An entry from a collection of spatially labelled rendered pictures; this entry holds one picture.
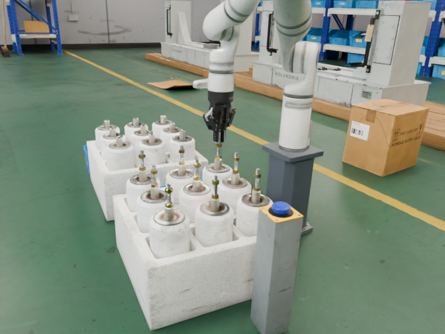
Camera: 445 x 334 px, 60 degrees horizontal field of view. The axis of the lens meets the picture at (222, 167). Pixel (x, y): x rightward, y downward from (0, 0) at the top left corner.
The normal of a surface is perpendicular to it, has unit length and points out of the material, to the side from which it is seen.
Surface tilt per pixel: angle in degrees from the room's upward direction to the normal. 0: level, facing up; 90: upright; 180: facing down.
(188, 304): 90
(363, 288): 0
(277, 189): 90
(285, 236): 90
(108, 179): 90
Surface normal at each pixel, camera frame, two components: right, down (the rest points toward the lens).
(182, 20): 0.51, -0.06
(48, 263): 0.04, -0.92
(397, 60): 0.54, 0.33
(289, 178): -0.22, 0.36
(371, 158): -0.81, 0.18
